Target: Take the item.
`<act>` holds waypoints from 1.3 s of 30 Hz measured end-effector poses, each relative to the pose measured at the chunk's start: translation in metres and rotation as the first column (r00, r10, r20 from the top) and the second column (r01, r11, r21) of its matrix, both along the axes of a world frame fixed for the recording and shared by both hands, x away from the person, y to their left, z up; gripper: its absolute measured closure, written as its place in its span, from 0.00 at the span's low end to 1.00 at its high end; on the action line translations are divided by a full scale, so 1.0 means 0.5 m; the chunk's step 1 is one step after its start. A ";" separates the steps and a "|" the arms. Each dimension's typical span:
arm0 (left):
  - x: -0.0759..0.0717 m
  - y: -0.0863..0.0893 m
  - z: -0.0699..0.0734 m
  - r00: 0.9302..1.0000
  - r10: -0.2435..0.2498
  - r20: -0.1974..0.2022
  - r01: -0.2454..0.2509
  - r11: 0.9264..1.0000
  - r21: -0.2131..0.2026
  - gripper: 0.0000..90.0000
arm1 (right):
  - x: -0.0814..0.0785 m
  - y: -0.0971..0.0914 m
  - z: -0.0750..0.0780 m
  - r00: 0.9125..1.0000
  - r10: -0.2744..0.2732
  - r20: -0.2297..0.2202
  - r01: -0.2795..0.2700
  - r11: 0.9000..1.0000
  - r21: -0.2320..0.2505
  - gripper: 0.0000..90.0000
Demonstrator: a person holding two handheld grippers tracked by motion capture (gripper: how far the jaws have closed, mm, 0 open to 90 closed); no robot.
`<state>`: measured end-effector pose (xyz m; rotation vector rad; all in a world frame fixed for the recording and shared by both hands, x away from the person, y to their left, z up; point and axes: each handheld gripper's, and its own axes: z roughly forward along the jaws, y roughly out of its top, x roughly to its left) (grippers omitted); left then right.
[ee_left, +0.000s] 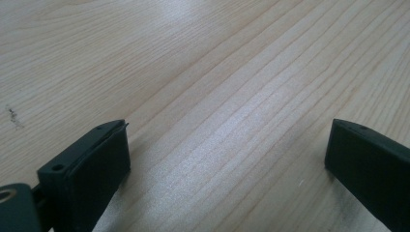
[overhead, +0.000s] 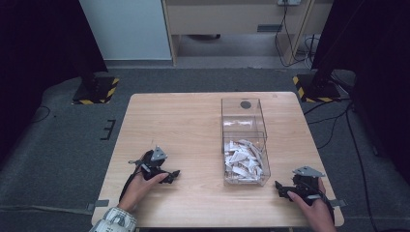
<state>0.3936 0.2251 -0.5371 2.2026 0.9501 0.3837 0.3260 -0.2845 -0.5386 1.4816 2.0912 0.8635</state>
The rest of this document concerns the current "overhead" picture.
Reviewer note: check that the grey tape strip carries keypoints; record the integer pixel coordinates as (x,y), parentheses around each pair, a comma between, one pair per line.
(338,203)
(100,204)

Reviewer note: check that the clear plastic drawer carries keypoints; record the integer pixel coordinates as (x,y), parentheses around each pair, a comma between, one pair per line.
(246,182)

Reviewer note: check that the white cabinet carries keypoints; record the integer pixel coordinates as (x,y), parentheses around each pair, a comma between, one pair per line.
(129,29)

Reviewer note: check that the black stand base striped edge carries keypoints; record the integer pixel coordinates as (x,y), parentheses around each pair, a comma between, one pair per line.
(317,90)
(96,92)

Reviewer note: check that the dark curtain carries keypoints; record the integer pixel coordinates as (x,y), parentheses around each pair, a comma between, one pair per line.
(38,48)
(377,64)

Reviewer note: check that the clear plastic drawer case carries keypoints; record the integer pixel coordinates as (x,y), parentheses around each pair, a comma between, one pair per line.
(244,116)

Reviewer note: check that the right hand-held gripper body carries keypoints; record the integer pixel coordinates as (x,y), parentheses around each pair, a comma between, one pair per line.
(304,185)

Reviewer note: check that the white power strip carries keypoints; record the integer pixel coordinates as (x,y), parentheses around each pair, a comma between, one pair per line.
(288,2)

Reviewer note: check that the person's left hand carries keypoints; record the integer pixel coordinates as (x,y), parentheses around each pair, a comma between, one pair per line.
(138,190)

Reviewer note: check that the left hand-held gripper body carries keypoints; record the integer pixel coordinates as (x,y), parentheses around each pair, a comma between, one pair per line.
(151,166)

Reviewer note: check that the pile of white paper scraps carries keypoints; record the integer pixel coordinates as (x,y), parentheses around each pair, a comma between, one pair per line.
(243,161)

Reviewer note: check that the person's right hand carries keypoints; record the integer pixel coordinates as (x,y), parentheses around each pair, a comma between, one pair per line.
(317,214)

